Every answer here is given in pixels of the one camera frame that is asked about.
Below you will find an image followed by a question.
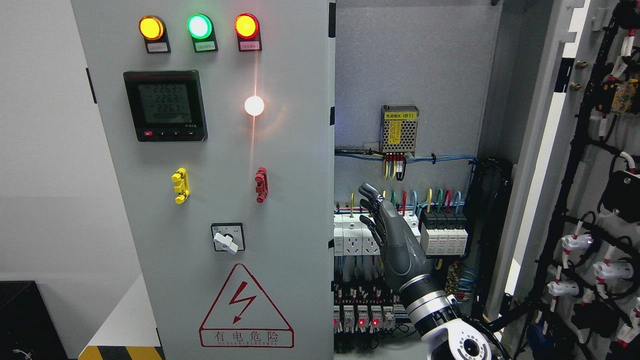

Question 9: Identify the red terminal post block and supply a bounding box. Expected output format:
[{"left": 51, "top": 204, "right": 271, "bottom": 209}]
[{"left": 254, "top": 166, "right": 269, "bottom": 204}]

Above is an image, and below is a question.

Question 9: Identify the white socket breaker row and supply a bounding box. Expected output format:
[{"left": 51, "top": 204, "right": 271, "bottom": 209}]
[{"left": 334, "top": 214, "right": 422, "bottom": 257}]

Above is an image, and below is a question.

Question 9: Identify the grey robotic right hand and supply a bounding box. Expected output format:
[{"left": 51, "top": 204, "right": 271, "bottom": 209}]
[{"left": 358, "top": 183, "right": 433, "bottom": 292}]

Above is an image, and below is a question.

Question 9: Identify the yellow indicator light left door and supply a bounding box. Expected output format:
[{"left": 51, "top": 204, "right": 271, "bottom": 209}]
[{"left": 138, "top": 14, "right": 171, "bottom": 54}]

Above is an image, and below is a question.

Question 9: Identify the white glowing indicator light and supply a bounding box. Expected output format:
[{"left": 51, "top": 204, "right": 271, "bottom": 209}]
[{"left": 244, "top": 95, "right": 265, "bottom": 117}]

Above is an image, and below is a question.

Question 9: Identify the perforated metal power supply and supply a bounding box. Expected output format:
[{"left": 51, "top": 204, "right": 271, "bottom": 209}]
[{"left": 379, "top": 104, "right": 419, "bottom": 154}]

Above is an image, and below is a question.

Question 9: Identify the yellow terminal post block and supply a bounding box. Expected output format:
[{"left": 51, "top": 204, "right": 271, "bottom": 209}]
[{"left": 171, "top": 167, "right": 190, "bottom": 205}]

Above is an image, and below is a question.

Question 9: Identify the black digital power meter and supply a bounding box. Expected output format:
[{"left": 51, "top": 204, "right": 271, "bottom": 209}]
[{"left": 123, "top": 69, "right": 208, "bottom": 142}]

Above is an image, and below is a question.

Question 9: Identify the red electric hazard warning sticker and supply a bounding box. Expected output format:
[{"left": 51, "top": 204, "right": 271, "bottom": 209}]
[{"left": 199, "top": 263, "right": 295, "bottom": 348}]

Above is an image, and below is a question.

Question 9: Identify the black corrugated right cable loom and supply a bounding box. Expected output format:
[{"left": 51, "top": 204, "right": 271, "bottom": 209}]
[{"left": 470, "top": 157, "right": 538, "bottom": 335}]

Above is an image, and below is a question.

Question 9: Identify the green indicator light left door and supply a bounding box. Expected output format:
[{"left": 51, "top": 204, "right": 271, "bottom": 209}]
[{"left": 187, "top": 13, "right": 218, "bottom": 53}]

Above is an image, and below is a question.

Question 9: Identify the grey cabinet door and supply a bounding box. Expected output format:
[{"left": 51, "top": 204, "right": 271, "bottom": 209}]
[
  {"left": 480, "top": 0, "right": 639, "bottom": 360},
  {"left": 71, "top": 0, "right": 334, "bottom": 360}
]

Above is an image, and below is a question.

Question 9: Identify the black white surge protector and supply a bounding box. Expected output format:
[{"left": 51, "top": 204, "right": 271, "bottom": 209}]
[{"left": 420, "top": 210, "right": 468, "bottom": 259}]

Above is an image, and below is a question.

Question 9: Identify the red indicator light left door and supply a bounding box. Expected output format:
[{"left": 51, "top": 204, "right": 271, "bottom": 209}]
[{"left": 234, "top": 13, "right": 262, "bottom": 52}]

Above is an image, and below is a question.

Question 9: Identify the relay terminal block row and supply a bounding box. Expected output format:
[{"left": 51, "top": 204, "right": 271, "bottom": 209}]
[{"left": 331, "top": 282, "right": 410, "bottom": 334}]

